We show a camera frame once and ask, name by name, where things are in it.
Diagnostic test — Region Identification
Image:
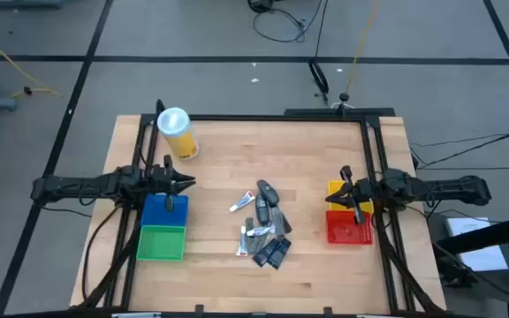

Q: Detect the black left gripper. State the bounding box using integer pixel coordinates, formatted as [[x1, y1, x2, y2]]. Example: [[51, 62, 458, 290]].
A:
[[148, 154, 196, 212]]

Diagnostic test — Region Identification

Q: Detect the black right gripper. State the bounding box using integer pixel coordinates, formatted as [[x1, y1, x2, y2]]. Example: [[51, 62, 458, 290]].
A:
[[324, 165, 376, 226]]

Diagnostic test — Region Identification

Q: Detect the small white toothpaste tube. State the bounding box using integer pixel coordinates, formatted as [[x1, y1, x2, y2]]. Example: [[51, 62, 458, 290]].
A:
[[229, 190, 256, 214], [235, 224, 249, 258], [246, 223, 277, 238]]

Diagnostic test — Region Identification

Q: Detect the dark grey deodorant stick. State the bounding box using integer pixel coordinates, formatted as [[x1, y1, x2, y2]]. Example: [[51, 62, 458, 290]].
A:
[[254, 194, 271, 226], [256, 178, 280, 208]]

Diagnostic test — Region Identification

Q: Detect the dark blue squeeze tube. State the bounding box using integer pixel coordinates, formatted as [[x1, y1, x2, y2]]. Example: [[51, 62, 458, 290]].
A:
[[266, 238, 292, 270], [252, 238, 280, 269]]

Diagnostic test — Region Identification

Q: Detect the yellow plastic basket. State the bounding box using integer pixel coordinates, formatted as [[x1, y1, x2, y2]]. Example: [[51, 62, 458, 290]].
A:
[[327, 179, 375, 214]]

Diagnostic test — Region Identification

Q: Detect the red plastic basket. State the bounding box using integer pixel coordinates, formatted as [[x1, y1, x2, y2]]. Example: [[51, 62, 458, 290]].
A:
[[325, 209, 375, 246]]

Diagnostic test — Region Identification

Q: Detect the yellow wipes canister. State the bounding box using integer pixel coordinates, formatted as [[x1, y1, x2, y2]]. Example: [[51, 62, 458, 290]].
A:
[[156, 106, 201, 161]]

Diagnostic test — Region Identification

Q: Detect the blue plastic basket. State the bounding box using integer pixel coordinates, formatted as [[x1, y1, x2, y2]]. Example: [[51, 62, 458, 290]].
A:
[[141, 193, 190, 228]]

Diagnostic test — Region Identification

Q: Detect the green plastic basket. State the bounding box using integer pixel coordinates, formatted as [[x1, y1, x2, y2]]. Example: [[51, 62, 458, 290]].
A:
[[135, 224, 188, 262]]

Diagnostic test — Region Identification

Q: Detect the white paper box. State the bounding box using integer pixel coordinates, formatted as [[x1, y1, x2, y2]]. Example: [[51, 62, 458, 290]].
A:
[[444, 216, 509, 273]]

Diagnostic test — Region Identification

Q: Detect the black slanted bar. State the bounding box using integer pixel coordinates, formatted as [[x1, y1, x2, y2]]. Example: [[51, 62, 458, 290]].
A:
[[435, 211, 509, 255]]

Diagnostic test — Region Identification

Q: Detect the black aluminium table frame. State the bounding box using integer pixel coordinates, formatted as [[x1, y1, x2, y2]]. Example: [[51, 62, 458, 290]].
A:
[[77, 107, 448, 318]]

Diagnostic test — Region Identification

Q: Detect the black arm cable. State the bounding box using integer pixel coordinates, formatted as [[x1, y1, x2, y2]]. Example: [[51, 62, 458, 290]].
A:
[[80, 205, 121, 301]]

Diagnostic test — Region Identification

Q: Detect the black cable bundle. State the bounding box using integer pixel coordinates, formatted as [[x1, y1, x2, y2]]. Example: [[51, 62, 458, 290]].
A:
[[308, 59, 330, 95]]

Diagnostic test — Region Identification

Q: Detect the thin black cable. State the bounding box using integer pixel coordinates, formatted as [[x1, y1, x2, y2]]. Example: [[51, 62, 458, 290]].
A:
[[408, 127, 509, 171]]

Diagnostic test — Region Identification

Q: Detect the long yellow cable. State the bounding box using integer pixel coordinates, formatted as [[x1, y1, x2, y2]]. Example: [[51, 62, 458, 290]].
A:
[[345, 0, 382, 96]]

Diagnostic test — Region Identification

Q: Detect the thin yellow cable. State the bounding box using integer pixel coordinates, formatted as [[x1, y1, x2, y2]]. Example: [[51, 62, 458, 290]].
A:
[[0, 24, 61, 133]]

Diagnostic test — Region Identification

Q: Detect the straight black cable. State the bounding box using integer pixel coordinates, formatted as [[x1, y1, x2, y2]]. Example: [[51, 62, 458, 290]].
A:
[[312, 0, 329, 61]]

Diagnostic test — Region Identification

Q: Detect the black looped cable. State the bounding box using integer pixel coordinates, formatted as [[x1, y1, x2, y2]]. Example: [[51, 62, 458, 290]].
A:
[[247, 0, 307, 44]]

